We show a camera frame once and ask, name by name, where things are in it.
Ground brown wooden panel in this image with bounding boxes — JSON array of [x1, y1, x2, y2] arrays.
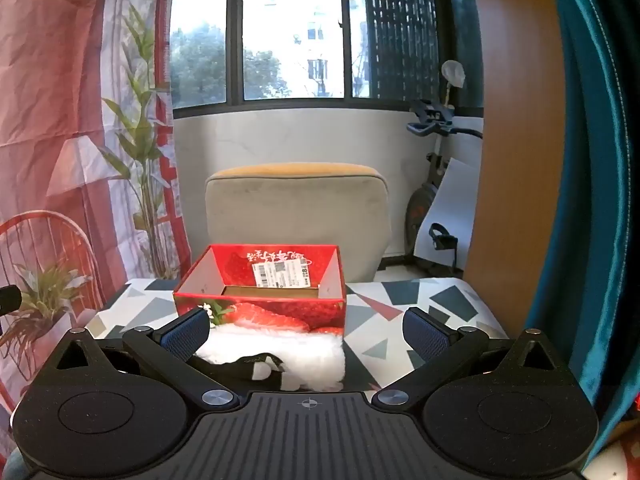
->
[[462, 0, 566, 293]]

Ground red strawberry print cardboard box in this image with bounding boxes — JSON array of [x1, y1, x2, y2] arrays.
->
[[172, 244, 347, 337]]

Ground teal curtain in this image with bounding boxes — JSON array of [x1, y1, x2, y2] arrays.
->
[[522, 0, 640, 466]]

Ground black eye mask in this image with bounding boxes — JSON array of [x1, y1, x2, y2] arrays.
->
[[220, 354, 287, 392]]

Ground white fluffy cloth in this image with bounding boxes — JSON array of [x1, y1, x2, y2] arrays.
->
[[194, 322, 347, 392]]

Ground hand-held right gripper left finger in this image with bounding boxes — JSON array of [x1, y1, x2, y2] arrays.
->
[[49, 307, 244, 411]]

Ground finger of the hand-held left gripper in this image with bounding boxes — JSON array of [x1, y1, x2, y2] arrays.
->
[[0, 285, 23, 317]]

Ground exercise bike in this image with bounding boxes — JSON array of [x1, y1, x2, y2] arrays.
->
[[404, 99, 485, 277]]

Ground beige chair with orange top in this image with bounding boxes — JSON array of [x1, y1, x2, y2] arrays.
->
[[205, 162, 391, 283]]

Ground black framed window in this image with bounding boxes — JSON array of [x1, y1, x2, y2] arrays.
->
[[169, 0, 487, 112]]

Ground printed red plant backdrop cloth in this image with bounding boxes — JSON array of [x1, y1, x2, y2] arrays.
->
[[0, 0, 193, 431]]

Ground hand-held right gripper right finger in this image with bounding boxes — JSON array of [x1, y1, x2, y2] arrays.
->
[[372, 307, 577, 411]]

